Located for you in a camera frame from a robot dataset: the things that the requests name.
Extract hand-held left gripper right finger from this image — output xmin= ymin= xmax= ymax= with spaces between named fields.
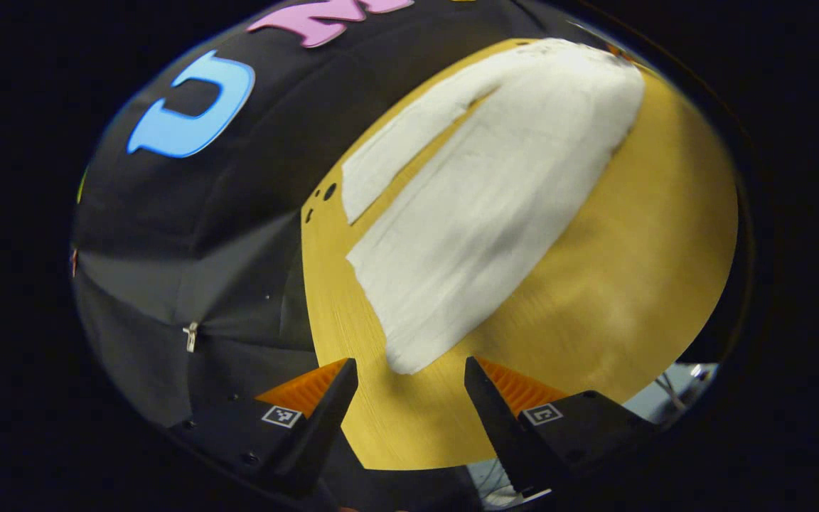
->
xmin=464 ymin=356 xmax=659 ymax=498

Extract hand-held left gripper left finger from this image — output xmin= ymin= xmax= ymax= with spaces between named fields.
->
xmin=168 ymin=358 xmax=358 ymax=498

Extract white jeans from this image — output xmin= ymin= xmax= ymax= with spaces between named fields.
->
xmin=341 ymin=37 xmax=646 ymax=375

